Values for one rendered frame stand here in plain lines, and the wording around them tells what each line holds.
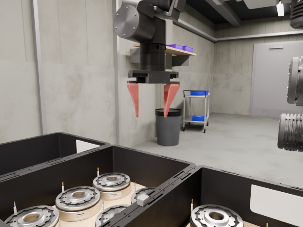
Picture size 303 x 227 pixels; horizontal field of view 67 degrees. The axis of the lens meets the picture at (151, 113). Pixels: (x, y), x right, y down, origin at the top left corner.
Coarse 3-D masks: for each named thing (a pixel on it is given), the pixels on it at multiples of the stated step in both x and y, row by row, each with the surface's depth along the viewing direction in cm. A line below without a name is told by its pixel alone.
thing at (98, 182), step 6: (102, 174) 66; (108, 174) 67; (114, 174) 66; (120, 174) 67; (96, 180) 63; (102, 180) 63; (120, 180) 63; (126, 180) 63; (96, 186) 59; (102, 186) 60; (108, 186) 60; (114, 186) 59; (120, 186) 59
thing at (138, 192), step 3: (141, 189) 58; (144, 189) 58; (147, 189) 58; (150, 189) 58; (153, 189) 58; (135, 192) 56; (138, 192) 56; (141, 192) 56; (132, 195) 54; (135, 195) 54; (138, 195) 54; (132, 198) 53; (135, 198) 54; (132, 201) 52; (135, 201) 52
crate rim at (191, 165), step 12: (84, 156) 63; (156, 156) 62; (36, 168) 53; (48, 168) 55; (192, 168) 54; (0, 180) 47; (12, 180) 48; (168, 180) 47; (156, 192) 42; (132, 204) 38; (120, 216) 35
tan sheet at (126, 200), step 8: (136, 184) 67; (104, 200) 58; (112, 200) 58; (120, 200) 58; (128, 200) 58; (104, 208) 55; (96, 216) 52; (64, 224) 49; (72, 224) 49; (80, 224) 49; (88, 224) 49
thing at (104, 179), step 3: (105, 177) 63; (108, 177) 64; (111, 177) 64; (114, 177) 64; (117, 177) 63; (105, 180) 62; (114, 180) 62; (117, 180) 62; (108, 183) 61; (111, 183) 61
